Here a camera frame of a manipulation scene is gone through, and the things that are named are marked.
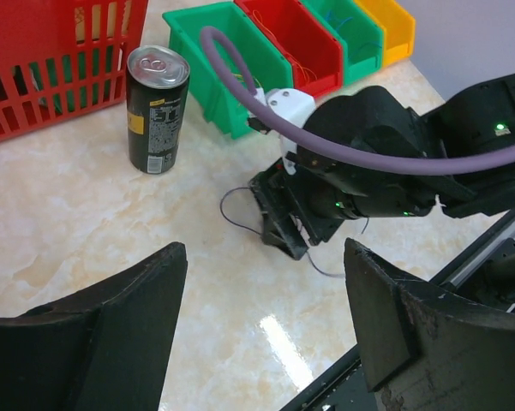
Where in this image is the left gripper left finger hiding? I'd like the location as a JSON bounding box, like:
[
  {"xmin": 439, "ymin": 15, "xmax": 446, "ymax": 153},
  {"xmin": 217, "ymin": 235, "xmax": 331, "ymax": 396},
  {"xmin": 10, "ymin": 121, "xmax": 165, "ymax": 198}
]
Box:
[{"xmin": 0, "ymin": 242, "xmax": 187, "ymax": 410}]

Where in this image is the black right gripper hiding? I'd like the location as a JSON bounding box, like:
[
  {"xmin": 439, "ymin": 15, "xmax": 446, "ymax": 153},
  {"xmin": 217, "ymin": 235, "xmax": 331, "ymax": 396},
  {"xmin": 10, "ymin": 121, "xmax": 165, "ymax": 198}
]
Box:
[{"xmin": 249, "ymin": 164, "xmax": 356, "ymax": 260}]

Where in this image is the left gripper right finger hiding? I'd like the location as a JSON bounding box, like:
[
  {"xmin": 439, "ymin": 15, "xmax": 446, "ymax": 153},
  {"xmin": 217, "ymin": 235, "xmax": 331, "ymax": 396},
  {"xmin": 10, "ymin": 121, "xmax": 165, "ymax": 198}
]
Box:
[{"xmin": 344, "ymin": 239, "xmax": 515, "ymax": 410}]

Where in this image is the purple wire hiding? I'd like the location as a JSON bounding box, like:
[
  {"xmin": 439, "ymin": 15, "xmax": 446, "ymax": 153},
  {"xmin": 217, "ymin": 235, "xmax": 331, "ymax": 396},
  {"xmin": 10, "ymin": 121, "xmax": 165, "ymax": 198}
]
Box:
[{"xmin": 219, "ymin": 187, "xmax": 369, "ymax": 279}]

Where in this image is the red wire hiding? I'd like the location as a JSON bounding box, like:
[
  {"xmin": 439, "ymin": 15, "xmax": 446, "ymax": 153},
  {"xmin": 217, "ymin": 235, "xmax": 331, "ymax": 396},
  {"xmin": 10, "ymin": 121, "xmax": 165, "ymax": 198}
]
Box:
[{"xmin": 252, "ymin": 8, "xmax": 322, "ymax": 85}]

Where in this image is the blue wire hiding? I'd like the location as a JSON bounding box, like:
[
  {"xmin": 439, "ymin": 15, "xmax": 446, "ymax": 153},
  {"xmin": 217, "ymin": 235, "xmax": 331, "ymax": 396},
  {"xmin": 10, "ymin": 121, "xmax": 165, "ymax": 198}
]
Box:
[{"xmin": 325, "ymin": 9, "xmax": 385, "ymax": 61}]

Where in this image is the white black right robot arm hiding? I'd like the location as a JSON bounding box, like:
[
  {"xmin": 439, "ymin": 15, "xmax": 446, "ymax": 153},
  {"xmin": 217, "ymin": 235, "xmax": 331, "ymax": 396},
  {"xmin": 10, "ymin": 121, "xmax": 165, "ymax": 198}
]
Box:
[{"xmin": 243, "ymin": 74, "xmax": 515, "ymax": 260}]

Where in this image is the left green storage bin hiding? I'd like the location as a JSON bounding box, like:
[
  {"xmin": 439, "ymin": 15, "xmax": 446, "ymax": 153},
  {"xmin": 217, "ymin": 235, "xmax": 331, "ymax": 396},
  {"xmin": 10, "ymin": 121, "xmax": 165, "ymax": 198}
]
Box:
[{"xmin": 161, "ymin": 1, "xmax": 293, "ymax": 140}]

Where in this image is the green storage bin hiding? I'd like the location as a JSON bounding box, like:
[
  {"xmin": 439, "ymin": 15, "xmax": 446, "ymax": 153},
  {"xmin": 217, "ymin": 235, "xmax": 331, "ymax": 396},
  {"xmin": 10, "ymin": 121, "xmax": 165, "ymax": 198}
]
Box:
[
  {"xmin": 303, "ymin": 0, "xmax": 384, "ymax": 86},
  {"xmin": 161, "ymin": 1, "xmax": 293, "ymax": 140}
]

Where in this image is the red storage bin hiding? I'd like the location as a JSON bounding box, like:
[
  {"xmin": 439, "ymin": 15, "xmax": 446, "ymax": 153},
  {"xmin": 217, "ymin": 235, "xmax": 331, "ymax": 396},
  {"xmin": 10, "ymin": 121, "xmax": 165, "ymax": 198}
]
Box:
[{"xmin": 236, "ymin": 0, "xmax": 344, "ymax": 98}]

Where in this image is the right green storage bin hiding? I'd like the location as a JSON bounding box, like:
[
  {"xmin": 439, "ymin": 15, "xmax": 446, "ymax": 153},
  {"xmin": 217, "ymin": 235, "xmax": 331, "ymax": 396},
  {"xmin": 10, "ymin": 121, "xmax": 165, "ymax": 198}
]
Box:
[{"xmin": 303, "ymin": 0, "xmax": 384, "ymax": 86}]

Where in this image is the black drink can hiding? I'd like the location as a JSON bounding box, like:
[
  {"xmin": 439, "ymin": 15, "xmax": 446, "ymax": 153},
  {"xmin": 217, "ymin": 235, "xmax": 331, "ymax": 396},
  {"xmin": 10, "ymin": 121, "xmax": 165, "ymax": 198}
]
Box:
[{"xmin": 126, "ymin": 45, "xmax": 190, "ymax": 175}]

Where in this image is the yellow storage bin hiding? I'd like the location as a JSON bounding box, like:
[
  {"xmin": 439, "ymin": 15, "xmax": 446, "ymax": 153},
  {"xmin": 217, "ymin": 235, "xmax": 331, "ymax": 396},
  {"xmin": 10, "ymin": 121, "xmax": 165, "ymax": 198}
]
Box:
[{"xmin": 356, "ymin": 0, "xmax": 416, "ymax": 67}]

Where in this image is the red plastic shopping basket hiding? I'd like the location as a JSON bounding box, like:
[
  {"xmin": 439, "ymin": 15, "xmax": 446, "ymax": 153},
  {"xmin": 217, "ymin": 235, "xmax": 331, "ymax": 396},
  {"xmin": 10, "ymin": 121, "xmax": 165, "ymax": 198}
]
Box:
[{"xmin": 0, "ymin": 1, "xmax": 148, "ymax": 142}]

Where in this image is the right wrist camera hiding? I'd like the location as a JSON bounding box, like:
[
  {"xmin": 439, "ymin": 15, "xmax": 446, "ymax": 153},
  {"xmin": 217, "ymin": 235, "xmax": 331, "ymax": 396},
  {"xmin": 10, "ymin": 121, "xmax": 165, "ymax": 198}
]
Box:
[{"xmin": 254, "ymin": 87, "xmax": 316, "ymax": 176}]

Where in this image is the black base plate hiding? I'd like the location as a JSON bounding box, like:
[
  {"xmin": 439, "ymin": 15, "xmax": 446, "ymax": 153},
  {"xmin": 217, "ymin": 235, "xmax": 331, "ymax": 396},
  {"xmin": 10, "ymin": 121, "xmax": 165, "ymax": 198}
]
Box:
[{"xmin": 287, "ymin": 210, "xmax": 515, "ymax": 410}]

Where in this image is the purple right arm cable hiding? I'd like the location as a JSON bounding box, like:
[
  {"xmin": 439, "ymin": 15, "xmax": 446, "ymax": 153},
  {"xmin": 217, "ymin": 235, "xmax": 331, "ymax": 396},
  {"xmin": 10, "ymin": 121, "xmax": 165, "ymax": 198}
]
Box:
[{"xmin": 199, "ymin": 25, "xmax": 515, "ymax": 176}]

